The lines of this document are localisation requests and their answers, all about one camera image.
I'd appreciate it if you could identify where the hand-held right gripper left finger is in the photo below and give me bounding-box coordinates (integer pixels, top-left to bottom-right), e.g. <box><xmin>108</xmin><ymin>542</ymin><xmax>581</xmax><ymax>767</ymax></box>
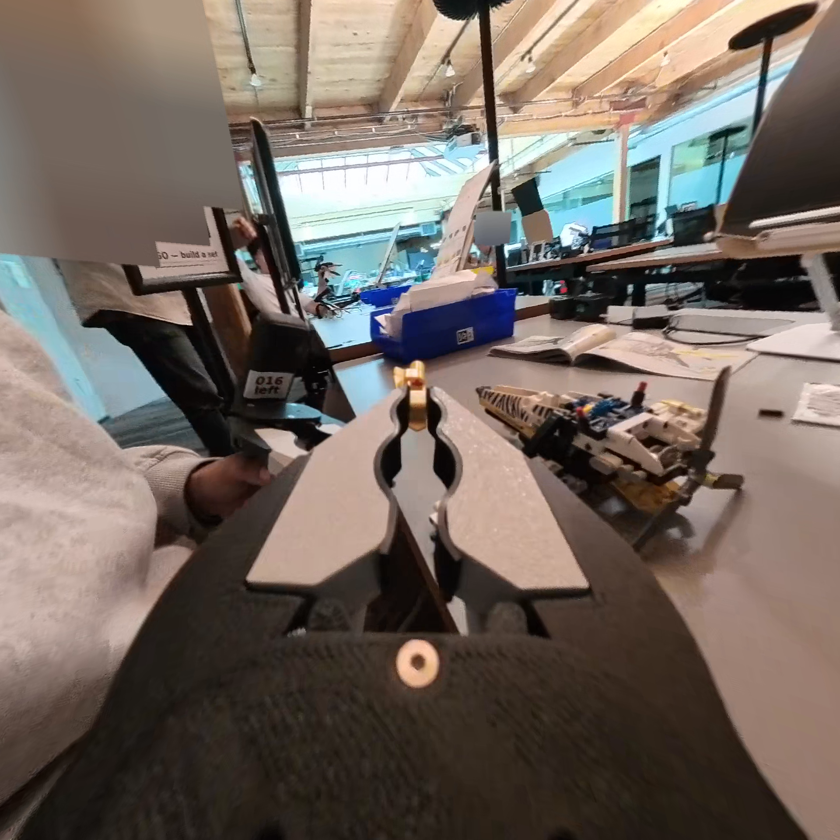
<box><xmin>245</xmin><ymin>387</ymin><xmax>409</xmax><ymax>599</ymax></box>

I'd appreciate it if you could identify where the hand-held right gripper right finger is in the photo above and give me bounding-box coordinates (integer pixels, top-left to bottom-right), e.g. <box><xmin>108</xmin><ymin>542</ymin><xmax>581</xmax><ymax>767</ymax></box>
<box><xmin>425</xmin><ymin>386</ymin><xmax>592</xmax><ymax>631</ymax></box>

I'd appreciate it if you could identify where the zebra striped lego helicopter model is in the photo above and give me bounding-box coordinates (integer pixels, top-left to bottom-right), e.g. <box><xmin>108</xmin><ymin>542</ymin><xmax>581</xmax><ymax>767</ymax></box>
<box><xmin>476</xmin><ymin>364</ymin><xmax>746</xmax><ymax>552</ymax></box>

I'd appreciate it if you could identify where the person's left forearm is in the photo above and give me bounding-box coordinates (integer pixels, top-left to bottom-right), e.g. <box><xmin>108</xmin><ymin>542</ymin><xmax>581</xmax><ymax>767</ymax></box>
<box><xmin>125</xmin><ymin>443</ymin><xmax>224</xmax><ymax>549</ymax></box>

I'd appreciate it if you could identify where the lego sticker sheet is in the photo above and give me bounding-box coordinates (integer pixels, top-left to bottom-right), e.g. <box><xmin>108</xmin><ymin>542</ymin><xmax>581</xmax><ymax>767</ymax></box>
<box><xmin>791</xmin><ymin>382</ymin><xmax>840</xmax><ymax>427</ymax></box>

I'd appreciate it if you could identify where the person's left hand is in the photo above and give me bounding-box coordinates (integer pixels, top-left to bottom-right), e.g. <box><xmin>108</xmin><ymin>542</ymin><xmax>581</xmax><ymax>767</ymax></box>
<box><xmin>185</xmin><ymin>453</ymin><xmax>273</xmax><ymax>527</ymax></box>

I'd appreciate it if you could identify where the black sign stand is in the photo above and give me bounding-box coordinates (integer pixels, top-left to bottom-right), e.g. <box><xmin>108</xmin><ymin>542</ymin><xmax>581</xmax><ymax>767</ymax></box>
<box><xmin>178</xmin><ymin>287</ymin><xmax>232</xmax><ymax>454</ymax></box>

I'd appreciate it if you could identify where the black framed paper sign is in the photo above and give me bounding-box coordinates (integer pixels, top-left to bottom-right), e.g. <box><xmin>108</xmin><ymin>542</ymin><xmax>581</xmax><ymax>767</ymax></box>
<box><xmin>123</xmin><ymin>206</ymin><xmax>245</xmax><ymax>296</ymax></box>

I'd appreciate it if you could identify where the white poster board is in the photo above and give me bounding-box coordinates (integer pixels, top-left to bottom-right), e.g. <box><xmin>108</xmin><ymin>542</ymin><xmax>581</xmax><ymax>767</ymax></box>
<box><xmin>433</xmin><ymin>161</ymin><xmax>500</xmax><ymax>277</ymax></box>

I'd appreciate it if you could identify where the small black box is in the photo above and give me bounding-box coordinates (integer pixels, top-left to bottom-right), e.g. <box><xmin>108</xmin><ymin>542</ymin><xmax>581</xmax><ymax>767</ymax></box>
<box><xmin>548</xmin><ymin>293</ymin><xmax>608</xmax><ymax>322</ymax></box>

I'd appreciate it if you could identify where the black metal pole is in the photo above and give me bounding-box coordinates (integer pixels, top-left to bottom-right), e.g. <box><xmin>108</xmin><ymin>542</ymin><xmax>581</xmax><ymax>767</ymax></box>
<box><xmin>432</xmin><ymin>0</ymin><xmax>521</xmax><ymax>296</ymax></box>

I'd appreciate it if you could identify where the long wooden desk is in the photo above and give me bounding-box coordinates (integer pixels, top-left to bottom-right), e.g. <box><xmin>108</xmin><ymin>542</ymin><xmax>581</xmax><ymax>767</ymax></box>
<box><xmin>505</xmin><ymin>238</ymin><xmax>723</xmax><ymax>296</ymax></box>

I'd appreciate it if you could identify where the grey flat laptop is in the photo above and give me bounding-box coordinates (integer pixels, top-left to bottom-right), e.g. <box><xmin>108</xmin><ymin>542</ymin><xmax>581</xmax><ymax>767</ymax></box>
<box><xmin>666</xmin><ymin>307</ymin><xmax>796</xmax><ymax>337</ymax></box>

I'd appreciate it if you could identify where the black round base stand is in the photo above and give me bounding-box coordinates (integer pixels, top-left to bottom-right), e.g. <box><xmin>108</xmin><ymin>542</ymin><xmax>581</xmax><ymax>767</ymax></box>
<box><xmin>728</xmin><ymin>3</ymin><xmax>821</xmax><ymax>132</ymax></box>

